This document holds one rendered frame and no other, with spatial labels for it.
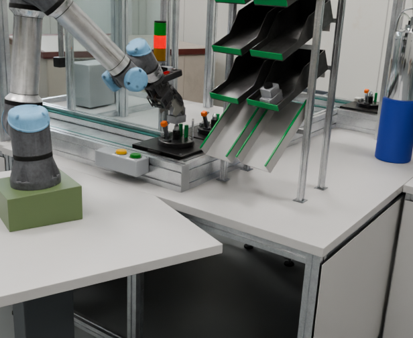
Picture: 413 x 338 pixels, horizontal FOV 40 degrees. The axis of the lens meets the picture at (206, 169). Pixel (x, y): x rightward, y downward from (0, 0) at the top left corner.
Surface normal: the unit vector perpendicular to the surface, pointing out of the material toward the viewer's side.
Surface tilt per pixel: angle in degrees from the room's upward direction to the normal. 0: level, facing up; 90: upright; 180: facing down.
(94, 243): 0
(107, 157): 90
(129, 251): 0
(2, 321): 0
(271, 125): 45
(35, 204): 90
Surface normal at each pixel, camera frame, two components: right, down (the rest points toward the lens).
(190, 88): 0.53, 0.29
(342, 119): -0.58, 0.23
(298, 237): 0.04, -0.95
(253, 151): -0.48, -0.54
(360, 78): -0.85, 0.13
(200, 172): 0.81, 0.22
